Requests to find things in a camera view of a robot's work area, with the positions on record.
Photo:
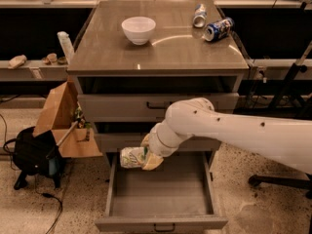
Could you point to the black bag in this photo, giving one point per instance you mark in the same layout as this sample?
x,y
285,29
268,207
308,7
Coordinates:
x,y
37,155

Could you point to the black office chair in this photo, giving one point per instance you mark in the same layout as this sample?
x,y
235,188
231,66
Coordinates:
x,y
256,180

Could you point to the crushed 7up can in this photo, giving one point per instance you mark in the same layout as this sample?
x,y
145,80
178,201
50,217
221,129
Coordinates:
x,y
132,157

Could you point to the brown cardboard box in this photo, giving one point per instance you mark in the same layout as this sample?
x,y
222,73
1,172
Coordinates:
x,y
58,116

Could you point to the silver blue upright can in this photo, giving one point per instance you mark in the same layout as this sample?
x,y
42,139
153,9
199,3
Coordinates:
x,y
200,16

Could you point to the middle grey drawer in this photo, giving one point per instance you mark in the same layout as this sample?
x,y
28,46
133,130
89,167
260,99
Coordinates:
x,y
115,142

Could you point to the beige object on shelf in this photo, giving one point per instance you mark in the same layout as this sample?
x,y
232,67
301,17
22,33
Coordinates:
x,y
17,61

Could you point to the white ceramic bowl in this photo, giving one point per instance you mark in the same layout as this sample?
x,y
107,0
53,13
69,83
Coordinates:
x,y
138,29

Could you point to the grey drawer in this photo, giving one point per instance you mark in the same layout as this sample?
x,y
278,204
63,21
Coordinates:
x,y
115,142
144,107
176,197

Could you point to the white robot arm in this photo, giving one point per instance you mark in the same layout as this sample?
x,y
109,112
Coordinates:
x,y
286,141

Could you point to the white plastic bottle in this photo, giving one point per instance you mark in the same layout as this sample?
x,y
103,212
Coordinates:
x,y
66,45

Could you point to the grey side shelf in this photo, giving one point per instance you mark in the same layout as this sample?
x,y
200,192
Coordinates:
x,y
32,70

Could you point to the blue pepsi can lying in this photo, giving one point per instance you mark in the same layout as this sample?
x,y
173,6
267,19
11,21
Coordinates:
x,y
219,29

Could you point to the top grey drawer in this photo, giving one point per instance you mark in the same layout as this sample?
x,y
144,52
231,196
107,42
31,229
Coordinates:
x,y
144,107

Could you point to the bottom grey drawer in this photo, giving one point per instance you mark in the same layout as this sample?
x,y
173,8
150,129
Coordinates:
x,y
176,197

